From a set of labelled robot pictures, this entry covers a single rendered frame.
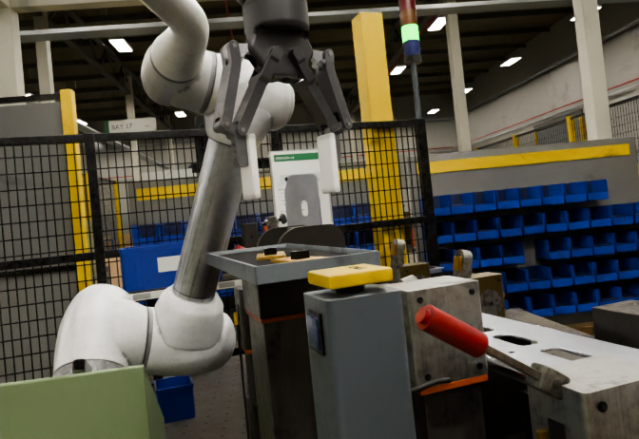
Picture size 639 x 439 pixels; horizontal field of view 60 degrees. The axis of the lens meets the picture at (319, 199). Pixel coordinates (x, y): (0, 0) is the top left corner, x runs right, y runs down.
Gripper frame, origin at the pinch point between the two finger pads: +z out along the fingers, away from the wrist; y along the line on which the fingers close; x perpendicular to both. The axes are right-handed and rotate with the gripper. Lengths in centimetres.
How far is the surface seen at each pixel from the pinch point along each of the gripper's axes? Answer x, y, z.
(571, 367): -25.6, 10.7, 19.6
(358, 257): -7.5, 2.7, 9.5
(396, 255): 60, 66, 18
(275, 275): -5.4, -6.2, 10.1
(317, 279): -13.1, -6.2, 10.2
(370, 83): 117, 109, -44
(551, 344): -6.7, 34.8, 25.8
